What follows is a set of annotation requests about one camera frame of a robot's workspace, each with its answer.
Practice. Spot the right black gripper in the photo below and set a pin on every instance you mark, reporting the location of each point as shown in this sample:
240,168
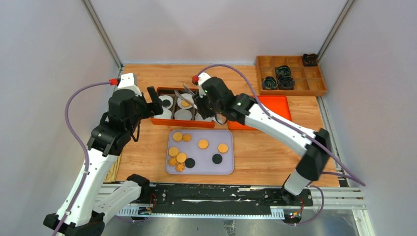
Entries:
199,101

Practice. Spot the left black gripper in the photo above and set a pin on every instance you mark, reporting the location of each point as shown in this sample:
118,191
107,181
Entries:
153,108

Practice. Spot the black sandwich cookie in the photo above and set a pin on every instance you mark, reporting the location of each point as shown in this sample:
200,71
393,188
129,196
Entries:
166,103
217,158
189,163

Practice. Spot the orange cookie box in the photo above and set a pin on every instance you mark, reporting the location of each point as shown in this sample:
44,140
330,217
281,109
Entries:
184,123

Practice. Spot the metal tongs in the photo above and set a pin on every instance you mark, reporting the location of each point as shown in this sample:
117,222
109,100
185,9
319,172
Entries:
217,118

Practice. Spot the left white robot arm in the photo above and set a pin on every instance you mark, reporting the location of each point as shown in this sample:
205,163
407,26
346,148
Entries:
81,214

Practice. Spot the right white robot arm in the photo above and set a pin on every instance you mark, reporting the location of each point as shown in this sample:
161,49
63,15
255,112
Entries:
312,146

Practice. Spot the white paper cup liner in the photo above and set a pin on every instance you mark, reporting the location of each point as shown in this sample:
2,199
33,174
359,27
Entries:
164,97
167,114
198,117
186,97
183,114

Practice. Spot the swirl butter cookie top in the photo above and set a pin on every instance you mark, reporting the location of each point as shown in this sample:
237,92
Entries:
186,137

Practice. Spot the swirl butter cookie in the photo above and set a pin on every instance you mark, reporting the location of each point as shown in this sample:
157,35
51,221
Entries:
186,137
172,161
180,167

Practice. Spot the black coiled item left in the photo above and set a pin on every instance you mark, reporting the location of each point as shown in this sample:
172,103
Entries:
269,83

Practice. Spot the black coiled item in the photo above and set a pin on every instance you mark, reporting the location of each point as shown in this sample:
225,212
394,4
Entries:
286,83
269,83
283,71

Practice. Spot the lavender cookie tray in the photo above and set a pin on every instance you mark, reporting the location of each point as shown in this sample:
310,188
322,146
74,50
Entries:
203,157

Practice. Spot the orange box lid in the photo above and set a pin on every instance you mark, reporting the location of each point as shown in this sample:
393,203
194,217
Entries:
277,104

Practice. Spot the black coiled item right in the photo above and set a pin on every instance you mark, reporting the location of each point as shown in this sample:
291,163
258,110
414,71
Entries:
286,83

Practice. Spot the black coiled item top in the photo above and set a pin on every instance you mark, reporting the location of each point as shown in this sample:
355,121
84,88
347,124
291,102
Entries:
283,71

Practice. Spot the yellow cloth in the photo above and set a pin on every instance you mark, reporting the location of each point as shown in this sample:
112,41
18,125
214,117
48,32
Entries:
113,172

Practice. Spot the wooden compartment organizer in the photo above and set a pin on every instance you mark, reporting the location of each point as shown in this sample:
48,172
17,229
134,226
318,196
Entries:
309,80

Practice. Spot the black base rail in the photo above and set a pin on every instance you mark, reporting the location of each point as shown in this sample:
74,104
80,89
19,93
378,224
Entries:
174,200

